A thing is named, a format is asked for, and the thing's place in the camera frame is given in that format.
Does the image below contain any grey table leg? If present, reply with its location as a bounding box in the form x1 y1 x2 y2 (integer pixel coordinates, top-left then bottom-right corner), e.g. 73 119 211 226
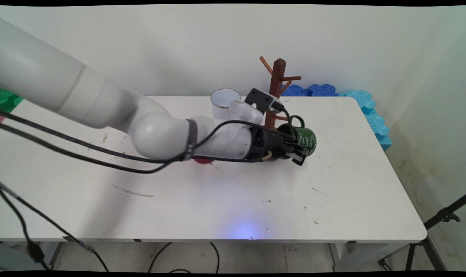
329 242 410 272

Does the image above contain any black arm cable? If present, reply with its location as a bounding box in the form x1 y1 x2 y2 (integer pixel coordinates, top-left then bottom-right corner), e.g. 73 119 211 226
0 111 295 164
0 123 264 174

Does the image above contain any black velcro cable strap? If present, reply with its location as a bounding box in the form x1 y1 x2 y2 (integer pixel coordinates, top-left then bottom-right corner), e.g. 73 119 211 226
185 119 198 161

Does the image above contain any cyan foam mat piece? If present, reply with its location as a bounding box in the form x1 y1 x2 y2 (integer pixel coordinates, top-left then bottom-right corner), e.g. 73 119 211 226
339 90 393 151

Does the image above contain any brown wooden mug tree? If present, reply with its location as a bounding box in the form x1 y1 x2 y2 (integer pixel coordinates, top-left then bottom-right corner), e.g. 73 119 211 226
259 57 302 129

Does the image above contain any white enamel mug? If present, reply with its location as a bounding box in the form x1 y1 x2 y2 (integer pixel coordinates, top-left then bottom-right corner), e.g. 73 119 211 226
210 89 241 120

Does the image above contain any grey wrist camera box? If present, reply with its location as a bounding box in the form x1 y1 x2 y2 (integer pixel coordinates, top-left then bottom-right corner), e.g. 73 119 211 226
244 88 285 114

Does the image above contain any black floor cable loop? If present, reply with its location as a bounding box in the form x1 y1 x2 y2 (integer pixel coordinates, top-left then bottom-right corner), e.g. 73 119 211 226
147 242 220 274

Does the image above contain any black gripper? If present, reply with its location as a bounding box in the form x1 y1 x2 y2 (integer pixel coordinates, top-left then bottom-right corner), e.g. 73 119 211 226
249 126 309 166

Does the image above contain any green enamel mug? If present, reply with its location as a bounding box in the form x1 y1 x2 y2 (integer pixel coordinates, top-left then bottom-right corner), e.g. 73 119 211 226
277 115 317 157

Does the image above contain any blue foam mat piece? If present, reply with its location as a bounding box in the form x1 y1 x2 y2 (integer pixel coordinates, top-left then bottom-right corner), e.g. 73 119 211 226
281 84 339 97

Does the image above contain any green foam mat piece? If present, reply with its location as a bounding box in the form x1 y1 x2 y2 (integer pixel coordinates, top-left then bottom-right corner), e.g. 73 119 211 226
0 89 23 114

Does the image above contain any black tripod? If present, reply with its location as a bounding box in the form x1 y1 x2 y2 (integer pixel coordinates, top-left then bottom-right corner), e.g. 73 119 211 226
378 194 466 272

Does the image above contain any black cable with connector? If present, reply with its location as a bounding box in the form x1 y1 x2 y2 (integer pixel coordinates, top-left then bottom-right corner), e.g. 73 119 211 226
0 182 110 272

